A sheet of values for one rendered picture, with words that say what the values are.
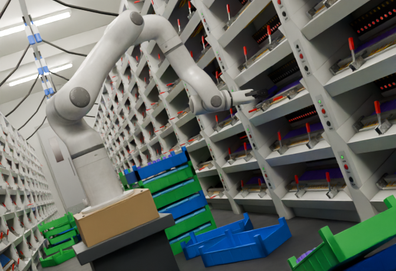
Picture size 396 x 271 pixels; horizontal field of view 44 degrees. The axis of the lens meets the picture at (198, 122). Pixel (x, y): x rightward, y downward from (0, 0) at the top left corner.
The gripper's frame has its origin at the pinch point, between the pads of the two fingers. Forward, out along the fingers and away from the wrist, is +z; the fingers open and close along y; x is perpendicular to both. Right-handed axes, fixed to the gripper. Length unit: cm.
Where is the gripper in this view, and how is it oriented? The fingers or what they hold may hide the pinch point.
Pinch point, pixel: (261, 93)
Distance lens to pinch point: 212.5
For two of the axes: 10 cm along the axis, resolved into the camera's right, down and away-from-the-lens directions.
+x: -2.1, -9.7, 1.0
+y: 2.4, -1.5, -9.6
